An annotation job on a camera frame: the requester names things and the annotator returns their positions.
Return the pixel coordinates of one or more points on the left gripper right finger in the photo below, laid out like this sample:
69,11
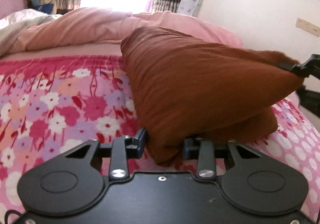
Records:
201,150

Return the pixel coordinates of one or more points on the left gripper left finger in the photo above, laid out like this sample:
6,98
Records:
124,148

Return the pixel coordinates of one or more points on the pink polka dot blanket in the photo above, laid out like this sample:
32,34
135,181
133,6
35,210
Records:
50,105

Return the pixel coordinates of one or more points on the triple wall socket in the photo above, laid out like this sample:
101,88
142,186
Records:
308,27

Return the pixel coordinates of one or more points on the white floral duvet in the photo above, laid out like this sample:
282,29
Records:
16,23

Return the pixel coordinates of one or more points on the pink quilt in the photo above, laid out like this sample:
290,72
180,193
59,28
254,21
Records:
91,25

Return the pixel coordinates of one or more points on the brown padded jacket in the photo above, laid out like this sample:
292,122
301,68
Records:
185,87

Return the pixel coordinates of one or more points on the pale pink bed sheet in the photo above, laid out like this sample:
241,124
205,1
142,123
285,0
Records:
86,49

